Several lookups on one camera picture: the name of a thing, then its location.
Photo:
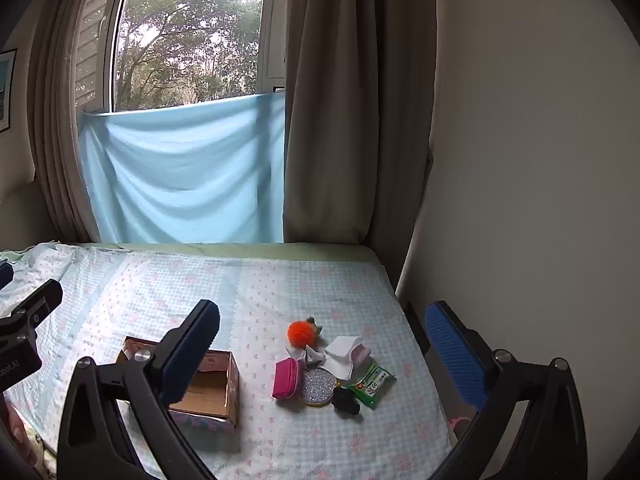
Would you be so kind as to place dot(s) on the beige curtain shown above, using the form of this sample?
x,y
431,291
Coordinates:
x,y
60,110
350,110

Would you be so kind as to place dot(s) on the light blue hanging cloth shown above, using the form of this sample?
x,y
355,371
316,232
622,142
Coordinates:
x,y
185,175

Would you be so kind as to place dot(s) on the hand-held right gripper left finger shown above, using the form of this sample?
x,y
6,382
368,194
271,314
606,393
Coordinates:
x,y
200,340

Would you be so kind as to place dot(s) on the window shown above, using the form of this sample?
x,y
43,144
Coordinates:
x,y
190,35

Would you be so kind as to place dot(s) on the orange fluffy pompom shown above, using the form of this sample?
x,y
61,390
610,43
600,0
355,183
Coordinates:
x,y
300,332

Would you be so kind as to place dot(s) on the framed wall picture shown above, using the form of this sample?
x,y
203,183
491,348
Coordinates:
x,y
6,90

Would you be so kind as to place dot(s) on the grey and white cloth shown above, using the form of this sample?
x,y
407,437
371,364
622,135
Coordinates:
x,y
312,355

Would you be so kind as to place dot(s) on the black hair scrunchie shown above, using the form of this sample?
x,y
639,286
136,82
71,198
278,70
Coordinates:
x,y
345,400

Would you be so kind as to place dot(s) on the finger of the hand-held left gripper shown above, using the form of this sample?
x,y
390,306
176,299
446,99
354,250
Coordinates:
x,y
5,275
42,300

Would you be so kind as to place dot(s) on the white tissue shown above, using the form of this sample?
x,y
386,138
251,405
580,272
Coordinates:
x,y
342,350

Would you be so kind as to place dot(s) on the green wet wipes packet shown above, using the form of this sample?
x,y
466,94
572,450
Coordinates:
x,y
372,385

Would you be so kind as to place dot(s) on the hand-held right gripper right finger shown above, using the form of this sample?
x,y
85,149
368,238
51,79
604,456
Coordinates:
x,y
450,345

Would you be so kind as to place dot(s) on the pink fluffy roll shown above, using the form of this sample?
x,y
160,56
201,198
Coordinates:
x,y
362,357

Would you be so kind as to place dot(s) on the pink zip pouch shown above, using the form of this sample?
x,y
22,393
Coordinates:
x,y
286,379

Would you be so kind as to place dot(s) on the cardboard box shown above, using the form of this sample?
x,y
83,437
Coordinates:
x,y
210,395

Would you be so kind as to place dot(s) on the round silver glitter compact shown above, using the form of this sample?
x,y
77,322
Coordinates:
x,y
318,386

